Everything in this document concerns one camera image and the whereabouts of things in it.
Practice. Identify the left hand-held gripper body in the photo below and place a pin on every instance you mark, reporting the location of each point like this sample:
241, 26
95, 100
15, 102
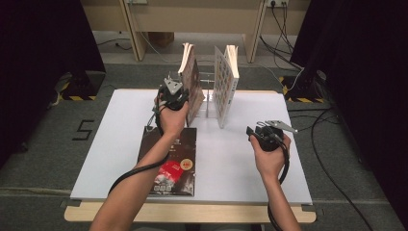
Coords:
173, 88

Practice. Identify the white table cover board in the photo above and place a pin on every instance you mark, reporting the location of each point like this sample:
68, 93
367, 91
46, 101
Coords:
128, 109

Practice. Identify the beige wooden desk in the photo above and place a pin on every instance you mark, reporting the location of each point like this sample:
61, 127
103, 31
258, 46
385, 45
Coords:
192, 16

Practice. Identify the black curtain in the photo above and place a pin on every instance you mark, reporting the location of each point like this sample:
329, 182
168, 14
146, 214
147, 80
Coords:
38, 64
369, 80

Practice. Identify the light wooden table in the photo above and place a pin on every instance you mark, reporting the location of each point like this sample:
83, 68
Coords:
208, 214

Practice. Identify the person's right hand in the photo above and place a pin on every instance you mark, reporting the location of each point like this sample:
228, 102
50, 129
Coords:
272, 163

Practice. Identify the stand base with hazard tape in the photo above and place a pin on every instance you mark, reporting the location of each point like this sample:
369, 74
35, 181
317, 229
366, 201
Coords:
304, 88
83, 86

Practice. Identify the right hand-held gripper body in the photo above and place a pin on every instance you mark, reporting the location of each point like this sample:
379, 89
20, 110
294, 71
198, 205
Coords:
271, 139

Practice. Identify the person's left hand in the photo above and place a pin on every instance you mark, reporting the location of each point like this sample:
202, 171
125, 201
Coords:
173, 123

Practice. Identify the clear acrylic book rack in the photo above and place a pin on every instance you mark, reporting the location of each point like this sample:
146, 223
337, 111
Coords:
207, 109

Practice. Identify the dark glossy magazine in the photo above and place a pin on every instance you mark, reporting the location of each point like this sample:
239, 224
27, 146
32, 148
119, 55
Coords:
184, 144

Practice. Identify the white picture grid book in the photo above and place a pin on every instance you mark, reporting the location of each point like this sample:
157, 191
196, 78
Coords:
223, 86

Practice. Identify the grey tape piece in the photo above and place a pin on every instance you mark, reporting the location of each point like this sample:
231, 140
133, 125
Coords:
312, 210
69, 203

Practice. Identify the purple and brown cover book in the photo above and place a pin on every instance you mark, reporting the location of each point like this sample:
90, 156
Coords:
194, 86

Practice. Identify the white wall socket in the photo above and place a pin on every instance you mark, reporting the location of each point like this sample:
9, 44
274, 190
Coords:
277, 2

